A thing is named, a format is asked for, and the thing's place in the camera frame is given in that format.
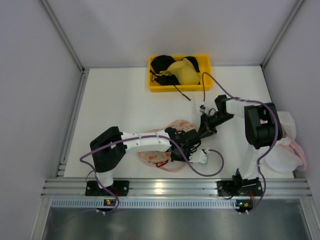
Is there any peach tulip print laundry bag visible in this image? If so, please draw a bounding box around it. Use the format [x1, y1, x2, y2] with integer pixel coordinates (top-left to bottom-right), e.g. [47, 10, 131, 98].
[136, 119, 201, 174]

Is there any red lace bra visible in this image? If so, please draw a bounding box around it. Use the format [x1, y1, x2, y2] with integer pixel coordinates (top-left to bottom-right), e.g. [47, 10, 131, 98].
[155, 161, 168, 168]

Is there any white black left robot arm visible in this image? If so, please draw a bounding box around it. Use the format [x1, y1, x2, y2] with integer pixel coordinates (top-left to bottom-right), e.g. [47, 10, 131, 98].
[90, 126, 207, 188]

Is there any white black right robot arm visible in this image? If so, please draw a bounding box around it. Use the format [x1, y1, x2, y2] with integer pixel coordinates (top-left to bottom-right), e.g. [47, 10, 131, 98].
[198, 95, 283, 195]

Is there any yellow bra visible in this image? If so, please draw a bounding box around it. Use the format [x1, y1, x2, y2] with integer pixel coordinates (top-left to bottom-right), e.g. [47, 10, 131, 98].
[158, 56, 201, 85]

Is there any black bra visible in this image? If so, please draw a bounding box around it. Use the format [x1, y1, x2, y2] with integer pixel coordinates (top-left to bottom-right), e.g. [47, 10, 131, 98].
[149, 55, 195, 101]

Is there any yellow plastic bin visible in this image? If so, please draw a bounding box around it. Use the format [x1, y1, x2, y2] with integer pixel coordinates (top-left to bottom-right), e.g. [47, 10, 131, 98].
[147, 54, 214, 92]

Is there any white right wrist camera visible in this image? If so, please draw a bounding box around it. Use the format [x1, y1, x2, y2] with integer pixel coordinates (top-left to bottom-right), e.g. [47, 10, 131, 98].
[199, 101, 207, 114]

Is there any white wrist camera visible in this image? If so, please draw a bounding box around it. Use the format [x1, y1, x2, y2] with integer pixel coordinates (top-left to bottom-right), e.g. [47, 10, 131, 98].
[199, 101, 207, 114]
[189, 148, 210, 165]

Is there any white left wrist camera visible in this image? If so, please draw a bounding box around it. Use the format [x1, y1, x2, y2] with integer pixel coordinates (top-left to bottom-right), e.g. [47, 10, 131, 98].
[189, 148, 210, 165]

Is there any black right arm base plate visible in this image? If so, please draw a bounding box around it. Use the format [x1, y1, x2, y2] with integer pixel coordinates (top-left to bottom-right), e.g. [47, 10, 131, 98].
[217, 178, 263, 200]

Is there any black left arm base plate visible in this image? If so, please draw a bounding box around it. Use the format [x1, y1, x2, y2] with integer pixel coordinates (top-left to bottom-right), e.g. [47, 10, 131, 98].
[85, 180, 130, 197]

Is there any aluminium front rail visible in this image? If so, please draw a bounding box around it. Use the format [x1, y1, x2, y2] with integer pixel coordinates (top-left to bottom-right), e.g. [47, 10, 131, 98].
[41, 178, 312, 199]

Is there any white slotted cable duct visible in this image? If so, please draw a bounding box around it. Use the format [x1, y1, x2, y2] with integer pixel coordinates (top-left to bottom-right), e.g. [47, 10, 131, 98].
[51, 198, 240, 209]

